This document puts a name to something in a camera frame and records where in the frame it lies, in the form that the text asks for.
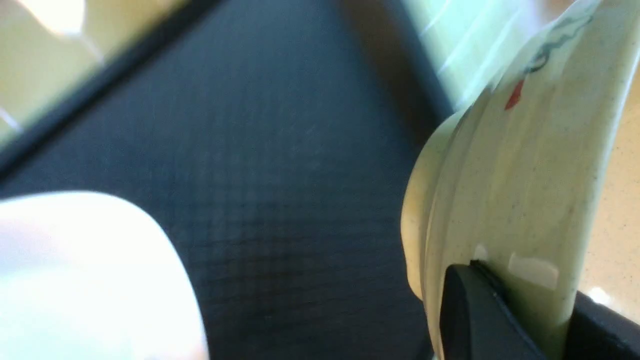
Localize black serving tray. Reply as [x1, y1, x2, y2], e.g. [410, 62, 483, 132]
[1, 0, 439, 360]

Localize white square dish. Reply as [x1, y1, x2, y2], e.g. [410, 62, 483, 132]
[0, 191, 211, 360]

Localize beige noodle bowl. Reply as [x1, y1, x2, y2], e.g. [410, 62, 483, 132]
[400, 0, 639, 360]

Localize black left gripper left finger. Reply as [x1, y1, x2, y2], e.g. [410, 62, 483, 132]
[439, 262, 546, 360]

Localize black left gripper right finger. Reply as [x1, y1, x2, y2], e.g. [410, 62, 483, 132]
[565, 291, 640, 360]

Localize large white plastic tub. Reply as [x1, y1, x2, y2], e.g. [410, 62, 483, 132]
[0, 0, 185, 147]

